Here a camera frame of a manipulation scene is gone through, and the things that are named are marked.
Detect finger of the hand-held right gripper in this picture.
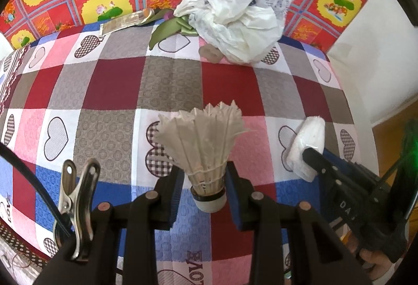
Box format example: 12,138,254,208
302,148,342,181

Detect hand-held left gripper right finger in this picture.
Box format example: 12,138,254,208
226,162,373,285

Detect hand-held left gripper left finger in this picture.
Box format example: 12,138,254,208
33,167,184,285

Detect white paper wad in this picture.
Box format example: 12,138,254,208
283,115,326,182

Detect white feather shuttlecock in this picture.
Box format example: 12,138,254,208
153,100,257,214

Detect green ribbon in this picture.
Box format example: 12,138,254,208
148,15,199,51

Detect person's right forearm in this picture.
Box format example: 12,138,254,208
369,264,397,285

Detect person's right hand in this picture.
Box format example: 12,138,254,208
346,233,396,272

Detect silver metal clip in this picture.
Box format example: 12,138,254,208
54,159,101,262

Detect checkered heart bedsheet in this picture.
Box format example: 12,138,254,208
0,19,379,285

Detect clear plastic scrap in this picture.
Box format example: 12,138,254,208
199,44,227,64

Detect white crumpled plastic bag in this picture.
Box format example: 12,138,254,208
173,0,297,65

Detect silver tube orange cap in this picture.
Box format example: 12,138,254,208
99,8,156,36

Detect black cable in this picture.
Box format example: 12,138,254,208
0,143,71,236

